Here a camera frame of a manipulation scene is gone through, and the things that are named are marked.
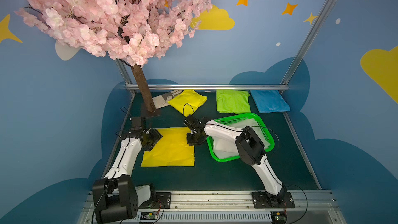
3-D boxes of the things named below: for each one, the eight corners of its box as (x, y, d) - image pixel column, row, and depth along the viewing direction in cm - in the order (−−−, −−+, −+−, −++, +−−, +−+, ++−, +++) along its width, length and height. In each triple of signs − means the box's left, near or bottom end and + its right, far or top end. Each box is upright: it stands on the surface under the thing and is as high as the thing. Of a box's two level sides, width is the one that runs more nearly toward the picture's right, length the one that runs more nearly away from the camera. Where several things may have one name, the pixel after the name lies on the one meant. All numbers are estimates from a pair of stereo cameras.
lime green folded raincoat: (217, 113, 111) (217, 111, 109) (215, 91, 124) (215, 89, 123) (253, 113, 111) (254, 112, 109) (247, 91, 125) (248, 90, 123)
